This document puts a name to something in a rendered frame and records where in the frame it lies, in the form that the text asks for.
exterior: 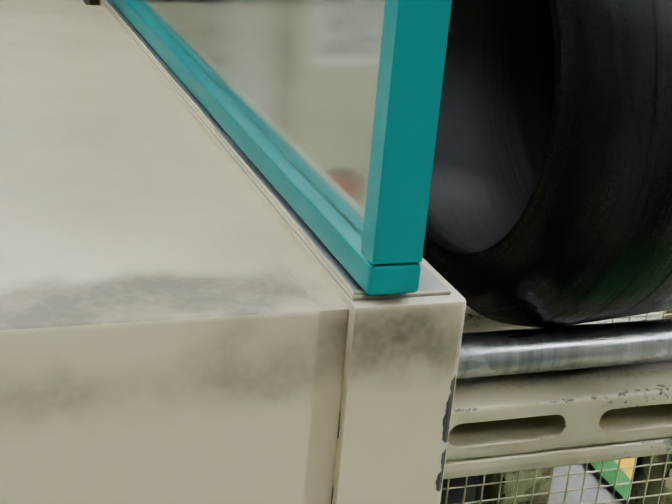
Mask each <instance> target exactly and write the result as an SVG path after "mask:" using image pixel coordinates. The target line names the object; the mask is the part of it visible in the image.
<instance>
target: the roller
mask: <svg viewBox="0 0 672 504"><path fill-rule="evenodd" d="M664 361H672V318H669V319H655V320H641V321H627V322H613V323H599V324H585V325H572V326H561V327H555V328H551V327H544V328H530V329H516V330H502V331H488V332H474V333H462V339H461V347H460V355H459V362H458V370H457V378H456V379H464V378H475V377H487V376H499V375H511V374H522V373H534V372H546V371H558V370H569V369H581V368H593V367H605V366H616V365H628V364H640V363H652V362H664Z"/></svg>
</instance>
